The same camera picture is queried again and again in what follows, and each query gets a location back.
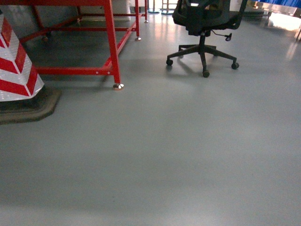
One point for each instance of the black office chair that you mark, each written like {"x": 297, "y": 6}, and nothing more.
{"x": 200, "y": 18}

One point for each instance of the red white traffic cone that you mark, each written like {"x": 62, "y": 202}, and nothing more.
{"x": 23, "y": 95}

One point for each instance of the red metal table frame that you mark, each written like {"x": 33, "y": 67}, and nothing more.
{"x": 117, "y": 36}

